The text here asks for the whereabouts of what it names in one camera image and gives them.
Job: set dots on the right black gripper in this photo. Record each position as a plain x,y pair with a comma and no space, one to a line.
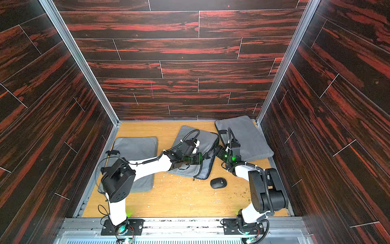
222,153

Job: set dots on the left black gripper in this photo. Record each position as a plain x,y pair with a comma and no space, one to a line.
198,160

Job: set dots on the black computer mouse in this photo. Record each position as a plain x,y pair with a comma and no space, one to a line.
218,183

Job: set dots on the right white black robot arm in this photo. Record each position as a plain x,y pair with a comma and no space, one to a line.
267,192

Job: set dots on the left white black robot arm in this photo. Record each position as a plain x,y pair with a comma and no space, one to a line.
118,179

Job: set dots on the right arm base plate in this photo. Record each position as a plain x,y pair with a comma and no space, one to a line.
238,227

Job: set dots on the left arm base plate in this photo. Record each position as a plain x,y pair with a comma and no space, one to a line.
129,227

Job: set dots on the aluminium front rail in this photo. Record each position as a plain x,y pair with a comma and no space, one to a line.
283,230

